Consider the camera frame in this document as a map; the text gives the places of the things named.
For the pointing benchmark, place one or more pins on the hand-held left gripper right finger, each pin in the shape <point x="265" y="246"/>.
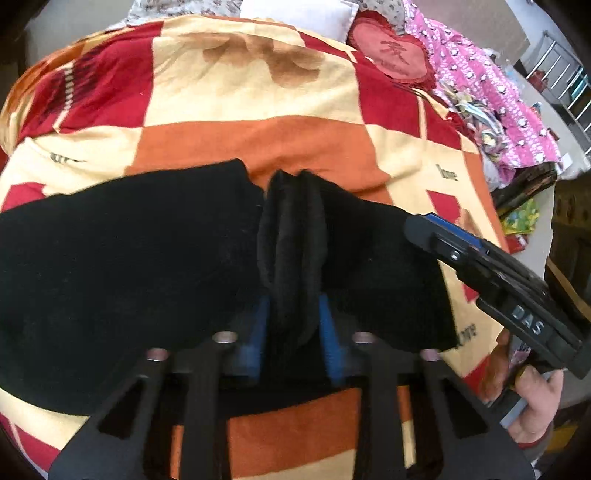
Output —
<point x="331" y="346"/>

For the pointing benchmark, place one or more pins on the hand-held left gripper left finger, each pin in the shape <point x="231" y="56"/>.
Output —
<point x="257" y="341"/>

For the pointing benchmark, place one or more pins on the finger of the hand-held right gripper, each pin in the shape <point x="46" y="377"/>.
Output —
<point x="425" y="233"/>
<point x="457" y="233"/>

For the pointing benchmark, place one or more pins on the black pants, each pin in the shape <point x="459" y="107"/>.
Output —
<point x="115" y="254"/>

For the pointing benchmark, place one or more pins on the person's right forearm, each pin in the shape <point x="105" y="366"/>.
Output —
<point x="538" y="451"/>

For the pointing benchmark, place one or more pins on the person's right hand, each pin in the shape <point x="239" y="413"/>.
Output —
<point x="540" y="401"/>

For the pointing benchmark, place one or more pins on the green printed cloth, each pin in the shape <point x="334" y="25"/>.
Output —
<point x="521" y="217"/>

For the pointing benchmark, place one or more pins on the dark patterned folded cloth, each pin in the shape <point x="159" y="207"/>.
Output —
<point x="526" y="182"/>

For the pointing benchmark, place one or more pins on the multicoloured patterned cloth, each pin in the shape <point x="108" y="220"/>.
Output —
<point x="485" y="134"/>

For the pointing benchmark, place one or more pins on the pink printed quilt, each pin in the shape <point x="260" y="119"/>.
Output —
<point x="461" y="60"/>

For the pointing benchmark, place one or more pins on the red heart-shaped cushion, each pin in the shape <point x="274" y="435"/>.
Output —
<point x="392" y="50"/>

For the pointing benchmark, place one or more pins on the metal shelf rack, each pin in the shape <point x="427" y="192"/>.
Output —
<point x="577" y="87"/>

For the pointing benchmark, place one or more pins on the red orange checkered blanket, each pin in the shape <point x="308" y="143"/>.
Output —
<point x="254" y="138"/>

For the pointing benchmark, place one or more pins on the white pillow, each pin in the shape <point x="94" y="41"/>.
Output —
<point x="300" y="16"/>

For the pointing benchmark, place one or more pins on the grey floral pillow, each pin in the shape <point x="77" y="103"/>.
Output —
<point x="184" y="7"/>

